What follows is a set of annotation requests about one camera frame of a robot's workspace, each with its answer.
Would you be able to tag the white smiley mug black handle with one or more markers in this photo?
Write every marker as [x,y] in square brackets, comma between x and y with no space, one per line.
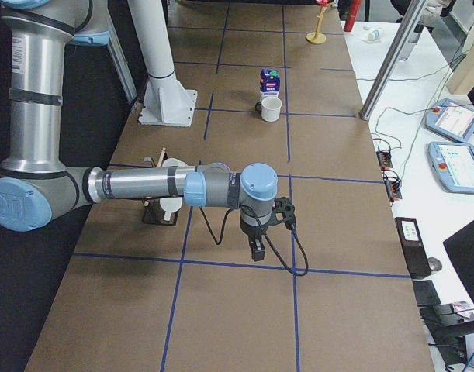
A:
[269,108]

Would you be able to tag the teach pendant far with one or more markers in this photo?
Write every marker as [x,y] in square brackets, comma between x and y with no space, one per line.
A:
[451,120]

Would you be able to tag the blue white milk carton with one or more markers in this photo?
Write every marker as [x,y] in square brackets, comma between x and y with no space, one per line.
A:
[269,83]

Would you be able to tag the teach pendant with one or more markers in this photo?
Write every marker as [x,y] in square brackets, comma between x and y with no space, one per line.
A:
[451,120]
[453,165]

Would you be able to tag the wooden mug tree stand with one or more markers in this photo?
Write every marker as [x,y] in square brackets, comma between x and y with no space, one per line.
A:
[317,37]

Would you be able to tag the aluminium frame post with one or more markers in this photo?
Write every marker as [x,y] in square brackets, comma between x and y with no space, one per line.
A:
[406,27]

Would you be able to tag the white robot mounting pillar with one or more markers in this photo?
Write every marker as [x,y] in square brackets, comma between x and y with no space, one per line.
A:
[166,102]

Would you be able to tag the white ribbed HOME mug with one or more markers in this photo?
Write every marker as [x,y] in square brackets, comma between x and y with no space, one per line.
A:
[169,207]

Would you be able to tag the black box with label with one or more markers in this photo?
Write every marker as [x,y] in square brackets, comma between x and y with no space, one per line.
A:
[412,247]

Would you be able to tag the black monitor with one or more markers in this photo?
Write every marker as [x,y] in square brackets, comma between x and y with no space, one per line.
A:
[460,251]

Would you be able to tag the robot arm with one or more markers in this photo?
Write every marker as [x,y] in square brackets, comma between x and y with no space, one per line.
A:
[36,187]

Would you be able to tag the red bottle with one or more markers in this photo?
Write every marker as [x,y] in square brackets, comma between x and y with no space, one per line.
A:
[353,10]

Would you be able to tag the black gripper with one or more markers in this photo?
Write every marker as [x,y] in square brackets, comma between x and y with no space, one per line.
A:
[251,232]

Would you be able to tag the black wire mug rack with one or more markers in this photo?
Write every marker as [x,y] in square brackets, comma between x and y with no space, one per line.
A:
[152,209]

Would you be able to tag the white tube bottle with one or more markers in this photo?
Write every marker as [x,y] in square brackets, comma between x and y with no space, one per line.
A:
[373,35]

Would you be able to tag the white ribbed mug left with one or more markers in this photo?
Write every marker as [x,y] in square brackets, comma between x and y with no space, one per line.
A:
[174,162]

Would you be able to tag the teach pendant near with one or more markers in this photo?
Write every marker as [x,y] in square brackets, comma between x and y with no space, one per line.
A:
[453,165]

